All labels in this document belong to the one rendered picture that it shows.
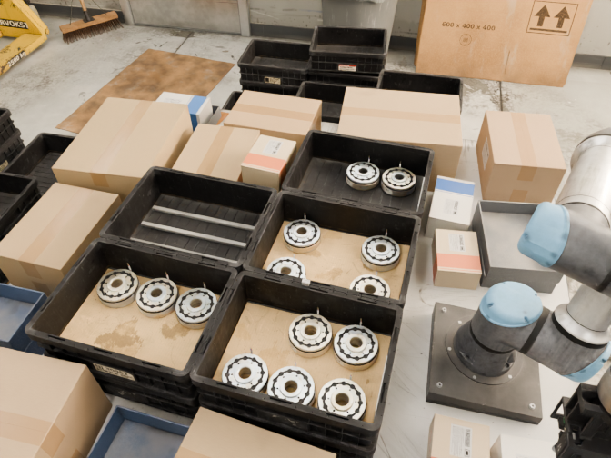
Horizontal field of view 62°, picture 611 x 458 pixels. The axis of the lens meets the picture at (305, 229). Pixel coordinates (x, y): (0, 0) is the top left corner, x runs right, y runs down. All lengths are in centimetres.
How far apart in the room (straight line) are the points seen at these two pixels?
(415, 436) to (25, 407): 85
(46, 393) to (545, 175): 150
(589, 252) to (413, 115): 120
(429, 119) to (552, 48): 224
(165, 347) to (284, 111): 97
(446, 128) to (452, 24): 213
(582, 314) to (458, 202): 63
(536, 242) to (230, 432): 72
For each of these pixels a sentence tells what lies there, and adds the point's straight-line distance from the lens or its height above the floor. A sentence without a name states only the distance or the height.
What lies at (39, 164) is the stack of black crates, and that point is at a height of 38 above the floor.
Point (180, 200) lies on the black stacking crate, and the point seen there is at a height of 83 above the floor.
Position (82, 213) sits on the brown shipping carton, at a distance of 162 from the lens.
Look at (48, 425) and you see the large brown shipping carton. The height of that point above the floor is 90.
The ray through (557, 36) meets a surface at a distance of 395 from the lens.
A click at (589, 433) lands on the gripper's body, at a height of 127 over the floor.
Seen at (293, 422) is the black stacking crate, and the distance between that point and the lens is 113.
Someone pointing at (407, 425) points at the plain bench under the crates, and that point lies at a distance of 131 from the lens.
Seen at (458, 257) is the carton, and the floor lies 77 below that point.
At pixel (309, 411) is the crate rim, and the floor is 93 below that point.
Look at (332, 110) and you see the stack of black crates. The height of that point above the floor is 38.
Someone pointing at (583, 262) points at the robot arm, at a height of 143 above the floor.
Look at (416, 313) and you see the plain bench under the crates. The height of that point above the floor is 70.
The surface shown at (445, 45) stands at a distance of 388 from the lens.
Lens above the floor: 190
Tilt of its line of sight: 46 degrees down
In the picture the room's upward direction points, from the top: 1 degrees counter-clockwise
